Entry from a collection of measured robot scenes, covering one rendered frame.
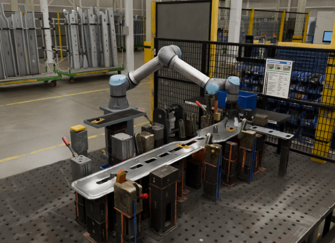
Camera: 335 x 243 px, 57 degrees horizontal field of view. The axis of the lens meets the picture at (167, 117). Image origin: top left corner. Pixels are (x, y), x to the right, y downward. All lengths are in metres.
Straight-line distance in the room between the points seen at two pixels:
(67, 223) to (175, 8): 3.49
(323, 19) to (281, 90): 6.12
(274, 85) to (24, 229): 1.97
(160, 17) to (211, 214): 3.54
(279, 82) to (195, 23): 2.03
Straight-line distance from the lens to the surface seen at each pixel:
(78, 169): 1.56
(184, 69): 1.98
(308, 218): 1.91
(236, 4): 6.36
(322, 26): 8.59
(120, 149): 1.67
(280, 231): 1.76
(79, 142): 1.71
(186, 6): 4.44
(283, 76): 2.54
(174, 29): 4.58
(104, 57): 9.81
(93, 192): 1.40
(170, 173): 1.47
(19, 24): 8.81
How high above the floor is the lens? 1.71
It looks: 17 degrees down
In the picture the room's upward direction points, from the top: 1 degrees clockwise
